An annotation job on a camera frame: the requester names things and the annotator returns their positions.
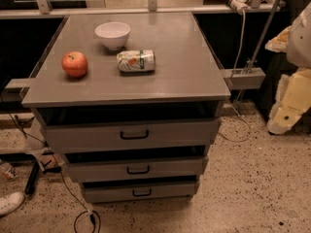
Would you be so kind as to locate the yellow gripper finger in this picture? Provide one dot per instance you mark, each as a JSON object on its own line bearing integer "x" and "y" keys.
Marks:
{"x": 293, "y": 100}

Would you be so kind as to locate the grey drawer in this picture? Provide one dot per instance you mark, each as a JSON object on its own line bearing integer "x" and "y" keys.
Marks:
{"x": 140, "y": 191}
{"x": 137, "y": 169}
{"x": 132, "y": 135}

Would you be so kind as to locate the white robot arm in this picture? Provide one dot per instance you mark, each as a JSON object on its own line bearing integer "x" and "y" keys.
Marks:
{"x": 295, "y": 41}

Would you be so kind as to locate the grey drawer cabinet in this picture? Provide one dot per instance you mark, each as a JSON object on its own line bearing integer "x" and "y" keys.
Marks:
{"x": 186, "y": 84}

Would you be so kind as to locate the grey top drawer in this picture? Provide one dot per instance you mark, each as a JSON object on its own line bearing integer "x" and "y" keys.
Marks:
{"x": 132, "y": 135}

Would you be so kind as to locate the grey bottom drawer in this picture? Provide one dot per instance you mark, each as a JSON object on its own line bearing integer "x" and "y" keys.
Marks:
{"x": 140, "y": 191}

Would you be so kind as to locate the metal stand pole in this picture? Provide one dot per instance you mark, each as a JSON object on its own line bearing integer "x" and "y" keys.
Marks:
{"x": 250, "y": 63}

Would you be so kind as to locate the green white drink can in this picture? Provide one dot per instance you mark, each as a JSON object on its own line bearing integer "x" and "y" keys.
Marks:
{"x": 136, "y": 61}

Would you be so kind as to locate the white bowl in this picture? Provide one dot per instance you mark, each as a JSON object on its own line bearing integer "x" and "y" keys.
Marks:
{"x": 113, "y": 35}

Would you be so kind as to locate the red apple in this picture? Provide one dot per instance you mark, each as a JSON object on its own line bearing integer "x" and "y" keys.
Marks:
{"x": 74, "y": 64}

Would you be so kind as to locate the black clamp tool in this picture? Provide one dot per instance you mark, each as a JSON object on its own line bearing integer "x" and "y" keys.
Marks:
{"x": 50, "y": 166}

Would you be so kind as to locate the plastic bottle on floor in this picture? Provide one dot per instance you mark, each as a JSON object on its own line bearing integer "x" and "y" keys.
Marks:
{"x": 7, "y": 170}

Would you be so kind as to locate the white sneaker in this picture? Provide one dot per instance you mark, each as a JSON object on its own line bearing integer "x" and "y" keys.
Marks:
{"x": 9, "y": 203}

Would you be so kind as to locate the grey side bracket block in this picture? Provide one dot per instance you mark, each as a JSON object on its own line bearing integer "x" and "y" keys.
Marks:
{"x": 241, "y": 80}

